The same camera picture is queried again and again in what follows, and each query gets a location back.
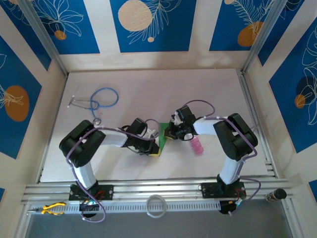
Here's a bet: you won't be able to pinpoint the green paper sheet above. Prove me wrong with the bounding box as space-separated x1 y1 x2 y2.
155 122 173 156

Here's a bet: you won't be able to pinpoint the blue stethoscope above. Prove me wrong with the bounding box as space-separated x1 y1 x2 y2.
66 87 120 126

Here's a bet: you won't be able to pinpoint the white tape roll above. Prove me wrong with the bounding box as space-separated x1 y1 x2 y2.
145 194 165 219

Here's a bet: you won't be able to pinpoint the dark capped bottle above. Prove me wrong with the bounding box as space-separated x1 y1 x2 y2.
264 188 287 203

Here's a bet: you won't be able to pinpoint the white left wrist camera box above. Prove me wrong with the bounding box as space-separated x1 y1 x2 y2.
145 128 159 139

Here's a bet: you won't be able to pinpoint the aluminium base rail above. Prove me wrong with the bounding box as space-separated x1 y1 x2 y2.
21 177 295 205

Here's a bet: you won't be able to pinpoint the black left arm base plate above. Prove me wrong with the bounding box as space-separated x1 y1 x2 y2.
68 184 114 201

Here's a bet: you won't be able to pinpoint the grey slotted cable duct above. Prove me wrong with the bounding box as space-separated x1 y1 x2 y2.
27 200 221 216

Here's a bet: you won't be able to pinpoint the aluminium table side rail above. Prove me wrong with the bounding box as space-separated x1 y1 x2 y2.
236 68 279 178
36 74 69 184

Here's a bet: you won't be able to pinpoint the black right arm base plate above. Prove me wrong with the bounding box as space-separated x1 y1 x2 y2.
201 182 246 199

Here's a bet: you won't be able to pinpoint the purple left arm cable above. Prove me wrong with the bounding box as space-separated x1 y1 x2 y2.
66 119 160 223

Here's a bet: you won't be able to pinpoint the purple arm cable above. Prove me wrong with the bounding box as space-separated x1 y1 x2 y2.
180 100 261 216
66 119 160 223

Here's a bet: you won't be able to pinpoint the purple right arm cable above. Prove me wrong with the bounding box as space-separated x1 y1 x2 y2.
180 100 261 216

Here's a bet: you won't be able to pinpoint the aluminium frame post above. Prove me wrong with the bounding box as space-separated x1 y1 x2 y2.
242 0 284 73
18 0 68 76

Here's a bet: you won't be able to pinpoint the yellow handled pliers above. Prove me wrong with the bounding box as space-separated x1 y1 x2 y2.
27 202 67 216

